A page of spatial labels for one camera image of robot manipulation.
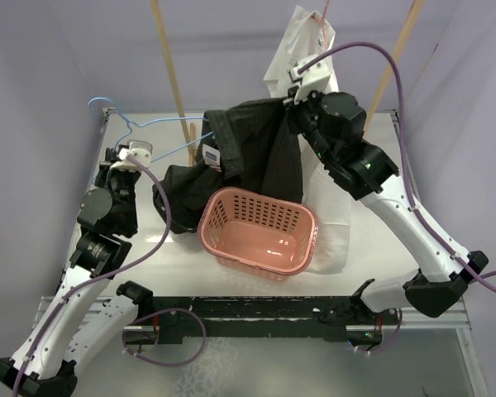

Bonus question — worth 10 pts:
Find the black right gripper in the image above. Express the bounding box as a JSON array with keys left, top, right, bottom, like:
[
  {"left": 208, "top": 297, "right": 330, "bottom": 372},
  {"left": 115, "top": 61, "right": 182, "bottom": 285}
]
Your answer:
[{"left": 284, "top": 82, "right": 336, "bottom": 165}]

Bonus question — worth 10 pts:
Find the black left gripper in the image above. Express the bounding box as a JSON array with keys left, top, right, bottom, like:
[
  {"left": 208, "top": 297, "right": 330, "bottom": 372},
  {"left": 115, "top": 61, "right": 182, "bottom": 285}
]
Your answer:
[{"left": 93, "top": 147, "right": 139, "bottom": 232}]

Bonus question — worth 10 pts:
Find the blue wire hanger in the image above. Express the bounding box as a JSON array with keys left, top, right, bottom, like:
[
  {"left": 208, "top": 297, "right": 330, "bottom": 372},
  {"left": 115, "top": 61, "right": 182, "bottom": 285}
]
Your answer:
[{"left": 88, "top": 97, "right": 213, "bottom": 162}]

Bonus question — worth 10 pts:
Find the dark pinstriped shirt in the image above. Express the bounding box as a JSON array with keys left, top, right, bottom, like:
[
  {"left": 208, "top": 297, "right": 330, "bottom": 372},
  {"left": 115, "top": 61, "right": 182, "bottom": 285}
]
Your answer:
[{"left": 152, "top": 98, "right": 303, "bottom": 234}]

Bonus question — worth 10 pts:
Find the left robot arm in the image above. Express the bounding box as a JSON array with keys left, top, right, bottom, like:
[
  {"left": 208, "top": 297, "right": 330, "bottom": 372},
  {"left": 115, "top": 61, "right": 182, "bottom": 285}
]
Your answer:
[{"left": 0, "top": 140, "right": 154, "bottom": 396}]

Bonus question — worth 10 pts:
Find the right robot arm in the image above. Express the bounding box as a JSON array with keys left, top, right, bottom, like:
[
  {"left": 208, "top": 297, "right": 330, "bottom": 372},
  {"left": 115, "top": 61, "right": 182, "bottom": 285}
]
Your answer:
[{"left": 284, "top": 88, "right": 489, "bottom": 323}]

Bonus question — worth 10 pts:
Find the white shirt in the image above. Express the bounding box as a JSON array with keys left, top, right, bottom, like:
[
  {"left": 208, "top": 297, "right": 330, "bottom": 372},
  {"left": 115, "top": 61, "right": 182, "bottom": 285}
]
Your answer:
[{"left": 264, "top": 6, "right": 351, "bottom": 275}]

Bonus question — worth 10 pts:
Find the pink plastic basket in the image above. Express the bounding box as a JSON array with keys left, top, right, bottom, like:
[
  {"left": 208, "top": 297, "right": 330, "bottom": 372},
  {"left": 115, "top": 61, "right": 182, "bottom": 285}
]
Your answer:
[{"left": 198, "top": 187, "right": 318, "bottom": 280}]

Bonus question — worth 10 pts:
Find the wooden clothes rack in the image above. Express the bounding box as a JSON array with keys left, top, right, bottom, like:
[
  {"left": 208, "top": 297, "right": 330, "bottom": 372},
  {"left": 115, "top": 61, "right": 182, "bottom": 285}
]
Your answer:
[{"left": 150, "top": 0, "right": 425, "bottom": 165}]

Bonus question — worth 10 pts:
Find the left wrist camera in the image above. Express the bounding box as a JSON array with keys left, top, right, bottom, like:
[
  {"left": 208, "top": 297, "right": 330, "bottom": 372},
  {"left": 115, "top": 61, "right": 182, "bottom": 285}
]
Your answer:
[{"left": 109, "top": 140, "right": 153, "bottom": 172}]

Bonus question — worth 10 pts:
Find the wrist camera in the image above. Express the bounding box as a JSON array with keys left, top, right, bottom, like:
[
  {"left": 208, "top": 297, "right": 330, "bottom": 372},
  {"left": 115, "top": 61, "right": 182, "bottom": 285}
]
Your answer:
[
  {"left": 109, "top": 140, "right": 153, "bottom": 172},
  {"left": 288, "top": 55, "right": 331, "bottom": 105}
]

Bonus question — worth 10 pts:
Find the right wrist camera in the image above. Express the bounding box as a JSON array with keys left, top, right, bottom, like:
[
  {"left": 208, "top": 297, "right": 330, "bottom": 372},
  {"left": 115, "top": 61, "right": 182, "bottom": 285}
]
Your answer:
[{"left": 288, "top": 55, "right": 331, "bottom": 105}]

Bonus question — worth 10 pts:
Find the red wire hanger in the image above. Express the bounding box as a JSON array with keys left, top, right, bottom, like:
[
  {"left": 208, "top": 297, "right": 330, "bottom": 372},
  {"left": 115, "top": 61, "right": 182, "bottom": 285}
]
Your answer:
[{"left": 313, "top": 0, "right": 331, "bottom": 50}]

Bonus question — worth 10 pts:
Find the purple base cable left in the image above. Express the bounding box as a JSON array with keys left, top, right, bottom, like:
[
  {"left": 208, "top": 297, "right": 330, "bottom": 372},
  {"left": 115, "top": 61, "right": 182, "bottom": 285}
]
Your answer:
[{"left": 122, "top": 305, "right": 210, "bottom": 367}]

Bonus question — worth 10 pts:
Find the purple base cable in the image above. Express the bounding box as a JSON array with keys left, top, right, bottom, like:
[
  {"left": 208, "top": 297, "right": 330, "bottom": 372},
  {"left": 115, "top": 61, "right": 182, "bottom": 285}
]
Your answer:
[
  {"left": 122, "top": 305, "right": 210, "bottom": 367},
  {"left": 353, "top": 305, "right": 404, "bottom": 359}
]

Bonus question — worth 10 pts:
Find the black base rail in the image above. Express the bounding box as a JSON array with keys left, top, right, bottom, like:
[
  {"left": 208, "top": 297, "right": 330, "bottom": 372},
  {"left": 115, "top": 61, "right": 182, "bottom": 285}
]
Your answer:
[{"left": 103, "top": 293, "right": 402, "bottom": 344}]

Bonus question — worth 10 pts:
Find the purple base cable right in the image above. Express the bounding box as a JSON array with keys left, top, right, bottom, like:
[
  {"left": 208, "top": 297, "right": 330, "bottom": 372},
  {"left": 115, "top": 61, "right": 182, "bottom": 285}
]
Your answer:
[{"left": 353, "top": 305, "right": 404, "bottom": 359}]

